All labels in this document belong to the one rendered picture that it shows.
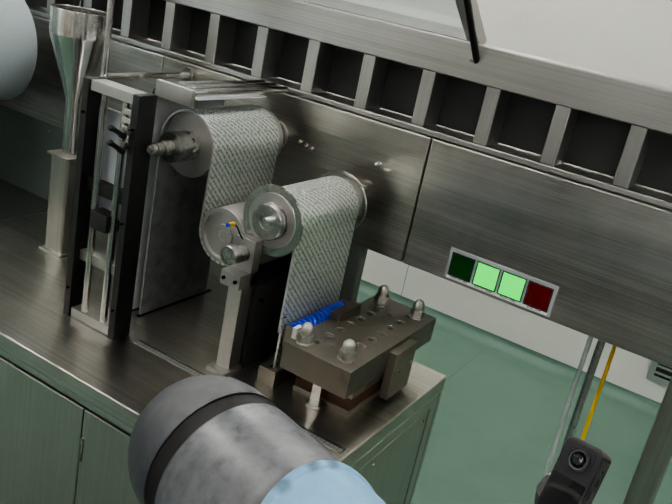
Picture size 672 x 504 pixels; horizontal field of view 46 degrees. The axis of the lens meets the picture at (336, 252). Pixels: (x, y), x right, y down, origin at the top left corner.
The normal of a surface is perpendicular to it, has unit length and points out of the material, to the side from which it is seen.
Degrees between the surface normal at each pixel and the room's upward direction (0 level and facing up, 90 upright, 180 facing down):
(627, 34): 90
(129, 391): 0
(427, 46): 90
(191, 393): 25
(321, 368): 90
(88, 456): 90
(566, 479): 62
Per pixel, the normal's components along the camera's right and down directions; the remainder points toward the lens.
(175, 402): -0.39, -0.80
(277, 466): 0.00, -0.87
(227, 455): -0.27, -0.71
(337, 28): -0.52, 0.19
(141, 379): 0.19, -0.92
